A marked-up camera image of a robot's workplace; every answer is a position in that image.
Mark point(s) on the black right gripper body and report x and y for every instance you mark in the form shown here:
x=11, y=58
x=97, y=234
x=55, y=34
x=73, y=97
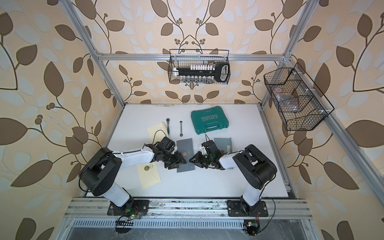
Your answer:
x=207, y=160

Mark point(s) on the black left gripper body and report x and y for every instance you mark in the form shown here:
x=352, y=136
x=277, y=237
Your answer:
x=170, y=159

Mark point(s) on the dark grey envelope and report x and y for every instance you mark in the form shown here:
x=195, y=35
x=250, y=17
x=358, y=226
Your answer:
x=185, y=147

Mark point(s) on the cream envelope brown seal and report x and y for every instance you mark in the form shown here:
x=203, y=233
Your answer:
x=157, y=133

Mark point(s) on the light blue-grey envelope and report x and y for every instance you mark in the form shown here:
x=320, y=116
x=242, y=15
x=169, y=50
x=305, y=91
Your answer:
x=223, y=144

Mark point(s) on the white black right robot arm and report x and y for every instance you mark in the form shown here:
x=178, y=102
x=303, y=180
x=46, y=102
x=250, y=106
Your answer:
x=257, y=169

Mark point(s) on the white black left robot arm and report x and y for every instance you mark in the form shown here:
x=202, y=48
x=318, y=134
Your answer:
x=99, y=174

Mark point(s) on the cream envelope green seal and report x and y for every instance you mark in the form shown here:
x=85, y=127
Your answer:
x=148, y=175

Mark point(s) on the green plastic tool case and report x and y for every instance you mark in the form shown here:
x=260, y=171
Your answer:
x=209, y=120

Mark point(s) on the right small circuit board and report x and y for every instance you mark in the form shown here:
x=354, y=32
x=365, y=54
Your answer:
x=251, y=227

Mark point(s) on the small circuit board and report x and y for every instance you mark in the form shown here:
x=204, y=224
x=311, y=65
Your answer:
x=125, y=222
x=251, y=227

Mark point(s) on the left small circuit board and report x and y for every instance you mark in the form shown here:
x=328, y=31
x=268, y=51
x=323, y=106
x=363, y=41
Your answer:
x=125, y=222

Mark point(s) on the black socket set holder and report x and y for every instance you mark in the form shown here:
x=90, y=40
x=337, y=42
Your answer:
x=210, y=73

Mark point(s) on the plastic bag in basket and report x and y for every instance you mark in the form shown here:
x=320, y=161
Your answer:
x=285, y=102

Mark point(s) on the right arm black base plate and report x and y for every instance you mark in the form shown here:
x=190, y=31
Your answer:
x=239, y=208

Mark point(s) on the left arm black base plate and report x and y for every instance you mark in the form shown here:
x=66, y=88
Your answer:
x=131, y=207

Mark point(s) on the black wire basket back wall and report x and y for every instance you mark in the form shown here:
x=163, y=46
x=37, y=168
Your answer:
x=176, y=61

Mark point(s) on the black wire basket wall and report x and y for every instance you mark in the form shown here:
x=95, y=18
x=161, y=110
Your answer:
x=176, y=61
x=314, y=105

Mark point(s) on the black wire basket right wall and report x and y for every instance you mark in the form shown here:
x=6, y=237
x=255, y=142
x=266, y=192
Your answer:
x=314, y=105

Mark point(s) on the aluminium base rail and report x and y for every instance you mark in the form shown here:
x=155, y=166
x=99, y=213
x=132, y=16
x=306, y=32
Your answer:
x=185, y=214

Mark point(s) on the aluminium frame back crossbar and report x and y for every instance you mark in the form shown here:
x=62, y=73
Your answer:
x=162, y=57

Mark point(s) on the aluminium frame post left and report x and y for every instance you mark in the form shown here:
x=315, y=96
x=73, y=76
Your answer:
x=87, y=41

